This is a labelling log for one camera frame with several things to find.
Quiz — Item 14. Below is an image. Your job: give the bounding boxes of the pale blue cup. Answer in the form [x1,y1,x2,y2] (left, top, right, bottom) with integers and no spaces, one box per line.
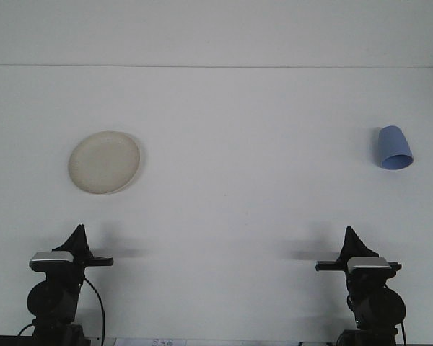
[377,125,415,170]

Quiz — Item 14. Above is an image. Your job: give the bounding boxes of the pale round plate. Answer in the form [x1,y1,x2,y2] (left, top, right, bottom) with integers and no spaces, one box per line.
[67,130,142,195]

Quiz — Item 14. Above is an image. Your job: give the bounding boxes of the white printed paper sheet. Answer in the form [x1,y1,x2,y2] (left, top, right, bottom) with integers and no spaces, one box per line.
[111,337,178,346]

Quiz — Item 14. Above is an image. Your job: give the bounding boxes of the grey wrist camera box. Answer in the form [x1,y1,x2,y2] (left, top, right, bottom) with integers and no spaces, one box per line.
[347,256,391,272]
[29,251,75,272]

